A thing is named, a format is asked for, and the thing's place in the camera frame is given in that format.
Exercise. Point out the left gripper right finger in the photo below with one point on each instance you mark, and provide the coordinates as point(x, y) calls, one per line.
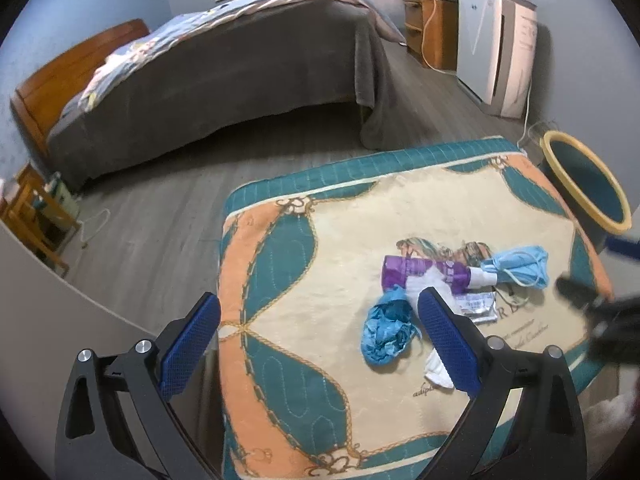
point(458, 357)

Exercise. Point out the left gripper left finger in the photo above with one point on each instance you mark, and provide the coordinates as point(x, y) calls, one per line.
point(183, 342)

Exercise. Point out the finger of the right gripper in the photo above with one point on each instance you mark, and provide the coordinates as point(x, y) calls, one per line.
point(624, 246)

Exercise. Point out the white tissue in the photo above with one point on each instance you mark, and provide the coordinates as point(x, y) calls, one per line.
point(435, 372)

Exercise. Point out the teal plastic bag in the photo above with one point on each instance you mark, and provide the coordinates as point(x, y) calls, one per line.
point(388, 328)

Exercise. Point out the yellow rimmed teal trash bin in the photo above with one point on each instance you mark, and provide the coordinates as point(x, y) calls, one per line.
point(587, 185)

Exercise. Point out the purple plastic wrapper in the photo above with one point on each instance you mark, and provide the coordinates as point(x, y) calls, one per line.
point(397, 271)

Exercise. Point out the teal orange patterned blanket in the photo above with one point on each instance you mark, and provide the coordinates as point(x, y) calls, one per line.
point(322, 363)

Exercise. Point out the wooden bedside shelf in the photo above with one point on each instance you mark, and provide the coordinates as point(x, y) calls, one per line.
point(35, 218)

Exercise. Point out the white air purifier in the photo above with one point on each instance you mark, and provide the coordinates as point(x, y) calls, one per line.
point(496, 51)

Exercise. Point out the light blue floral quilt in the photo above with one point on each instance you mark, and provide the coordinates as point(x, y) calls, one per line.
point(126, 60)

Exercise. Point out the wooden tv cabinet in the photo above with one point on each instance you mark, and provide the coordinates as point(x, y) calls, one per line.
point(432, 32)

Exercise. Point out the wooden headboard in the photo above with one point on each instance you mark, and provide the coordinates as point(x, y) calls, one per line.
point(39, 100)

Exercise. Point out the bed with grey cover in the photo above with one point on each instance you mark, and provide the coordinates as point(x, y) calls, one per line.
point(268, 63)

